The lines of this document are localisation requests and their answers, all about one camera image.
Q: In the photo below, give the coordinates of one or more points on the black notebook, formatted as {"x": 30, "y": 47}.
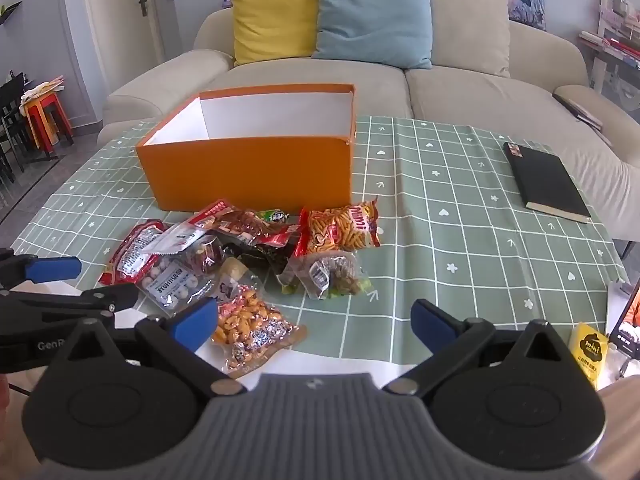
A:
{"x": 547, "y": 182}

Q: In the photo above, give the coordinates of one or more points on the phone on stand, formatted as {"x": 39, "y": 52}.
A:
{"x": 627, "y": 325}

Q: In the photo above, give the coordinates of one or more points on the white door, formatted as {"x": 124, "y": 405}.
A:
{"x": 115, "y": 5}

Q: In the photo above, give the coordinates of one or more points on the red stool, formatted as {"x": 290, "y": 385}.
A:
{"x": 47, "y": 120}

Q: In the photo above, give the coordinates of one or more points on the papers on stool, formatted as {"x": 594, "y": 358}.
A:
{"x": 42, "y": 90}

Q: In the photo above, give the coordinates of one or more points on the beige cushion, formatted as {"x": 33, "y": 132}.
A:
{"x": 470, "y": 25}

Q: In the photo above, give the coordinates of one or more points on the yellow packet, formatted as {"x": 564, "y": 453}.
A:
{"x": 589, "y": 355}

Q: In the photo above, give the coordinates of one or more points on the magazine rack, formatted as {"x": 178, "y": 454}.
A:
{"x": 612, "y": 35}

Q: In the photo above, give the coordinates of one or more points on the red dried meat packet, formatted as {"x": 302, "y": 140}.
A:
{"x": 235, "y": 220}

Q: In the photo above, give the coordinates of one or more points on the dark book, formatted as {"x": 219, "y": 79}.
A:
{"x": 582, "y": 112}

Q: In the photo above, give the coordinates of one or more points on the red packet with white label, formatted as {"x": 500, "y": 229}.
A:
{"x": 127, "y": 255}

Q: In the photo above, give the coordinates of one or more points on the light blue pillow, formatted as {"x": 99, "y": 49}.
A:
{"x": 372, "y": 20}

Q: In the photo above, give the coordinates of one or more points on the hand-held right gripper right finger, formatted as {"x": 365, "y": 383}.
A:
{"x": 430, "y": 322}

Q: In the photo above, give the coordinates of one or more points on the green checked tablecloth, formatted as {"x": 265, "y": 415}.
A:
{"x": 450, "y": 240}

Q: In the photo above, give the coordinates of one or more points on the black wall shelf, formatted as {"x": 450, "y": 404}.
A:
{"x": 10, "y": 12}

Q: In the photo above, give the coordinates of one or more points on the dark snack packet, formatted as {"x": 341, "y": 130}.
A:
{"x": 260, "y": 256}

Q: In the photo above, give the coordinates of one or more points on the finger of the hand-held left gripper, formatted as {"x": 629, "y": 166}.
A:
{"x": 52, "y": 267}
{"x": 75, "y": 300}

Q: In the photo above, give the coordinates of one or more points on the clear packet of orange beans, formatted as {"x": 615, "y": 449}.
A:
{"x": 245, "y": 320}

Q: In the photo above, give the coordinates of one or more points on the clear packet of brown snacks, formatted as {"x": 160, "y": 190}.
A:
{"x": 325, "y": 275}

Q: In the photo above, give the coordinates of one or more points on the silver white snack packet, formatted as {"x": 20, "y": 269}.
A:
{"x": 170, "y": 240}

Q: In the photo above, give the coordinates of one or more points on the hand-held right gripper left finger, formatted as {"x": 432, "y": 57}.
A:
{"x": 192, "y": 317}

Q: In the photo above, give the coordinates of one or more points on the beige snack packet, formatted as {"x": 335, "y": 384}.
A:
{"x": 232, "y": 277}

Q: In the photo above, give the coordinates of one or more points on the orange cardboard box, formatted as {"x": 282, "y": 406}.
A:
{"x": 250, "y": 175}

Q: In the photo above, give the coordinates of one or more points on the black chairs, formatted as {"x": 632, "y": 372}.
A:
{"x": 12, "y": 120}

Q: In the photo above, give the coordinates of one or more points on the beige sofa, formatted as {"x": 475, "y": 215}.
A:
{"x": 300, "y": 82}

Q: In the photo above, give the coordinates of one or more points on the clear packet of white balls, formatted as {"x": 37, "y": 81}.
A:
{"x": 170, "y": 282}

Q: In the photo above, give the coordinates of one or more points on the yellow pillow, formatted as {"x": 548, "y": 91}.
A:
{"x": 275, "y": 20}

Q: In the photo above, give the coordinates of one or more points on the green label snack packet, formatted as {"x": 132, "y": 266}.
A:
{"x": 274, "y": 216}

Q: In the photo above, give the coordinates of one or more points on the orange stick snack packet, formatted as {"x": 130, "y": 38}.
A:
{"x": 340, "y": 230}

